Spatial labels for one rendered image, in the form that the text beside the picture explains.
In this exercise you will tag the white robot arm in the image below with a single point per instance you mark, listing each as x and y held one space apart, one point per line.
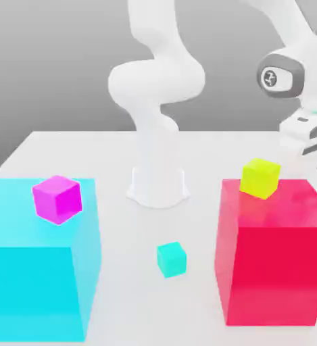
155 81

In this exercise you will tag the small magenta cube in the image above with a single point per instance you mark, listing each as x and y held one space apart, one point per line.
56 200

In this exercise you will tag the large cyan box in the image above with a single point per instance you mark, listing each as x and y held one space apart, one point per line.
31 283

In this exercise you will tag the small teal cube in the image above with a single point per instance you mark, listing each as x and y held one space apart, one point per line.
171 259

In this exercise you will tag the large red box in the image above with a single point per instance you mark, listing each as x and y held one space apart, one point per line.
277 265

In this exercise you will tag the small yellow cube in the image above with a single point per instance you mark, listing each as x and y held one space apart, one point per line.
259 178

